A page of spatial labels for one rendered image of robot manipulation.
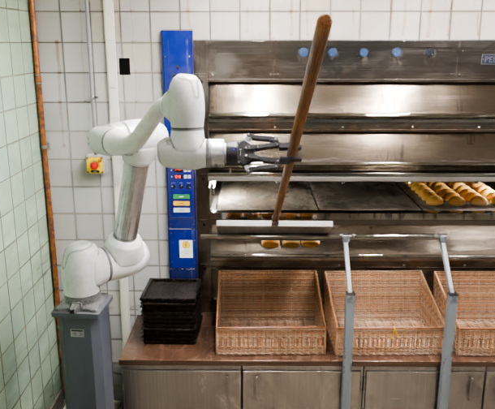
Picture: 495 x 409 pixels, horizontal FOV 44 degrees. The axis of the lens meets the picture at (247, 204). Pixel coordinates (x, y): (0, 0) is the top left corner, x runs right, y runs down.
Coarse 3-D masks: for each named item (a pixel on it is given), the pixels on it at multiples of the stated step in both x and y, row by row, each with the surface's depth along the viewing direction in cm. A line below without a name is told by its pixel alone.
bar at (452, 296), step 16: (448, 272) 296; (448, 288) 294; (352, 304) 290; (448, 304) 290; (352, 320) 292; (448, 320) 292; (352, 336) 294; (448, 336) 294; (448, 352) 296; (448, 368) 298; (448, 384) 300
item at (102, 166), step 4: (88, 156) 327; (92, 156) 327; (96, 156) 327; (100, 156) 327; (104, 156) 328; (88, 160) 327; (92, 160) 327; (96, 160) 327; (104, 160) 328; (88, 164) 328; (100, 164) 328; (104, 164) 328; (88, 168) 328; (100, 168) 328; (104, 168) 329; (88, 172) 329; (92, 172) 329; (96, 172) 329; (100, 172) 329; (104, 172) 329
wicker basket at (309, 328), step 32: (224, 288) 347; (256, 288) 347; (224, 320) 345; (256, 320) 345; (288, 320) 345; (320, 320) 322; (224, 352) 308; (256, 352) 309; (288, 352) 308; (320, 352) 309
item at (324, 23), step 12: (324, 24) 117; (324, 36) 120; (312, 48) 126; (324, 48) 125; (312, 60) 130; (312, 72) 135; (312, 84) 142; (300, 96) 150; (300, 108) 155; (300, 120) 163; (300, 132) 172; (288, 156) 193; (288, 168) 203; (288, 180) 218; (276, 204) 255; (276, 216) 272
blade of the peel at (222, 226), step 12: (228, 228) 296; (240, 228) 296; (252, 228) 296; (264, 228) 296; (276, 228) 296; (288, 228) 295; (300, 228) 295; (312, 228) 295; (324, 228) 295; (300, 240) 326; (312, 240) 325
